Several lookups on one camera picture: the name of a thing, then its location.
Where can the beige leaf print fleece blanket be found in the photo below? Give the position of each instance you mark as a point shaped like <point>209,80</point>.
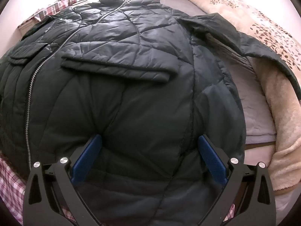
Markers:
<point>279,122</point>

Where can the pink plaid cloth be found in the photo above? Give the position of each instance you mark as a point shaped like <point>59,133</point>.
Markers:
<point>53,7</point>

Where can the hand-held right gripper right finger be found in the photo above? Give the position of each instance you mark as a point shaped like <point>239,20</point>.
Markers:
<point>211,156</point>

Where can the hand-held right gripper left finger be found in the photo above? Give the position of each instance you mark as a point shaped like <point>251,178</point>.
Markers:
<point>87,155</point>

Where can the dark green quilted jacket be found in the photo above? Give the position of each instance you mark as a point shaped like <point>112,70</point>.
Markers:
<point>131,94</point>

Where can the person's pink plaid pants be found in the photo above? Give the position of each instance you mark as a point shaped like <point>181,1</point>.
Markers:
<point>9,188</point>

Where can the bed with grey sheet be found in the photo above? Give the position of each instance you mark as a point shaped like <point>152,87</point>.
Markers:
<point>255,103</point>

